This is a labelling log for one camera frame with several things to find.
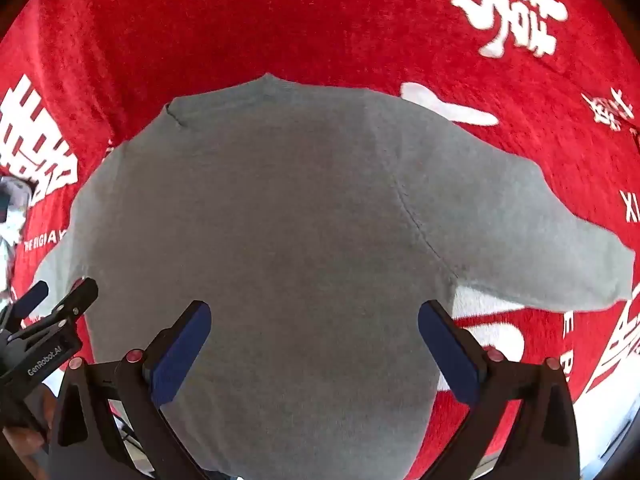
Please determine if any pale patterned cloth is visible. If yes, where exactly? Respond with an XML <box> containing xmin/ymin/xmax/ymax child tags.
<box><xmin>0</xmin><ymin>175</ymin><xmax>32</xmax><ymax>303</ymax></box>

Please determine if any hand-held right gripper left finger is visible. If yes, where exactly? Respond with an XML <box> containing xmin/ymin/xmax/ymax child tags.
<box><xmin>47</xmin><ymin>300</ymin><xmax>236</xmax><ymax>480</ymax></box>

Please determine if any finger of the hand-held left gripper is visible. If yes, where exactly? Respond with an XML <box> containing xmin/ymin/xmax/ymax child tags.
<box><xmin>9</xmin><ymin>280</ymin><xmax>50</xmax><ymax>320</ymax></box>
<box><xmin>22</xmin><ymin>277</ymin><xmax>99</xmax><ymax>333</ymax></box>

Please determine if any person's left hand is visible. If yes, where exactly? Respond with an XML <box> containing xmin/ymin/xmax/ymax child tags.
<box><xmin>0</xmin><ymin>385</ymin><xmax>57</xmax><ymax>461</ymax></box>

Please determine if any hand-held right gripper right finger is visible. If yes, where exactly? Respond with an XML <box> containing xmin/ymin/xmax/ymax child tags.
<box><xmin>417</xmin><ymin>300</ymin><xmax>581</xmax><ymax>480</ymax></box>

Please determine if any grey sweater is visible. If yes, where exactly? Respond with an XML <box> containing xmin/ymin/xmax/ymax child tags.
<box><xmin>32</xmin><ymin>72</ymin><xmax>636</xmax><ymax>480</ymax></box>

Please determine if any red printed blanket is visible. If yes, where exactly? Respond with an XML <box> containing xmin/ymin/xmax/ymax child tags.
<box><xmin>0</xmin><ymin>0</ymin><xmax>640</xmax><ymax>480</ymax></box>

